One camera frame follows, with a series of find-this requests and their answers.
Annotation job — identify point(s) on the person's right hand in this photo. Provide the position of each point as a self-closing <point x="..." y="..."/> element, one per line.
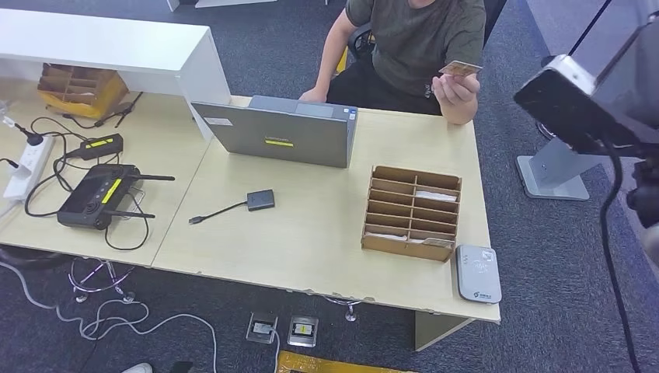
<point x="314" y="96"/>

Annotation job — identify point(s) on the person's left hand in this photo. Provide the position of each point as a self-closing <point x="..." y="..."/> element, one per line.
<point x="455" y="91"/>

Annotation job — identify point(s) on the gold patterned ID card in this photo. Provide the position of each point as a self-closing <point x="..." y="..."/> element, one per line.
<point x="459" y="68"/>

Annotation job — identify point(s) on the grey white card reader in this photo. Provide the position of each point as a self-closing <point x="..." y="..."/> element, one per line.
<point x="479" y="275"/>

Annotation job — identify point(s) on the person's right forearm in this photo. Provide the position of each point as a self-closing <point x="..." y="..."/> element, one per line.
<point x="329" y="59"/>

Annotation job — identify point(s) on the person's left forearm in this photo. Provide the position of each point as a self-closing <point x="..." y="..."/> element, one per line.
<point x="461" y="114"/>

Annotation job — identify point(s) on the person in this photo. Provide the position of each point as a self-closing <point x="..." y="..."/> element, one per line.
<point x="417" y="41"/>

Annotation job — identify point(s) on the white card in organizer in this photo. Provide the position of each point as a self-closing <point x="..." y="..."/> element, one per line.
<point x="435" y="196"/>
<point x="387" y="236"/>

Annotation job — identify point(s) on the pale patterned room key card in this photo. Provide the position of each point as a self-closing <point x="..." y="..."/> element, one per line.
<point x="433" y="242"/>

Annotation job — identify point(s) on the wooden slotted card organizer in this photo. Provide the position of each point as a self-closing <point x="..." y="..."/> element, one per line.
<point x="394" y="248"/>

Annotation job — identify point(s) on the grey laptop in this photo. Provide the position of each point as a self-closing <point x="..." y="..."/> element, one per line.
<point x="283" y="134"/>

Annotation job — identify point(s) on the chrome stanchion base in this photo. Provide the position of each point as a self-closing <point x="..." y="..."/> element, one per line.
<point x="544" y="131"/>

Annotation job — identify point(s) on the white furniture base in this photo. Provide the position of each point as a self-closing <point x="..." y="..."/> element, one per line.
<point x="231" y="2"/>

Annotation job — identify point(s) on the grey kiosk stand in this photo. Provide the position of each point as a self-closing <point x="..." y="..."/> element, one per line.
<point x="553" y="175"/>

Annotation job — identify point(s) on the small black tripod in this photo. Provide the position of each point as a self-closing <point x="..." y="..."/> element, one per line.
<point x="123" y="109"/>

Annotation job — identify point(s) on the white desk shelf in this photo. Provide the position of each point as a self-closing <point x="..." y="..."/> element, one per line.
<point x="103" y="43"/>

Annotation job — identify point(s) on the black power brick yellow label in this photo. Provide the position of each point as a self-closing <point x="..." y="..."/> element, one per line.
<point x="100" y="146"/>

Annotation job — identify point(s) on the small chrome chair foot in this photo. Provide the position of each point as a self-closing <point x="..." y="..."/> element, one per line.
<point x="350" y="313"/>

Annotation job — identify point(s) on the wooden organizer in yellow box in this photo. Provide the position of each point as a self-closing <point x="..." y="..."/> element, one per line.
<point x="85" y="91"/>

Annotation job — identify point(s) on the floor outlet with yellow label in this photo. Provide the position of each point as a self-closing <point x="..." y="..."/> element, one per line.
<point x="303" y="331"/>

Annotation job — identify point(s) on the floor outlet with white plug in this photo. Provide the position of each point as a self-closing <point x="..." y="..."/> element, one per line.
<point x="261" y="328"/>

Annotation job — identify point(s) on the beige desk side panel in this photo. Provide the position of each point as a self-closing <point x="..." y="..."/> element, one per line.
<point x="432" y="329"/>

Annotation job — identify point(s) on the black remote controller with antennas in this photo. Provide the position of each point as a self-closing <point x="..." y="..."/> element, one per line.
<point x="92" y="196"/>

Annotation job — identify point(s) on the yellow floor sheet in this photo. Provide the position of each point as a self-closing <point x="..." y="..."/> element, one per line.
<point x="319" y="365"/>

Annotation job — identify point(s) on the large chrome chair base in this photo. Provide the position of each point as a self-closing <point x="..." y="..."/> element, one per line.
<point x="110" y="275"/>

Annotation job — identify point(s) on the white power strip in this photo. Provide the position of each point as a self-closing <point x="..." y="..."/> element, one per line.
<point x="28" y="167"/>

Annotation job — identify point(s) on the small black plug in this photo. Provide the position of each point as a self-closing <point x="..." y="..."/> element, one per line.
<point x="10" y="163"/>

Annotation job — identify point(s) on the white shoe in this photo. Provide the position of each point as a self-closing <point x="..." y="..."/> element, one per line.
<point x="138" y="368"/>

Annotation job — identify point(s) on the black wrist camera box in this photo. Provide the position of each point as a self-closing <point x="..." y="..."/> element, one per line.
<point x="566" y="108"/>

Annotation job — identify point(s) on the black stanchion post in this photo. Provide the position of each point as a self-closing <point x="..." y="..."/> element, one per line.
<point x="592" y="26"/>

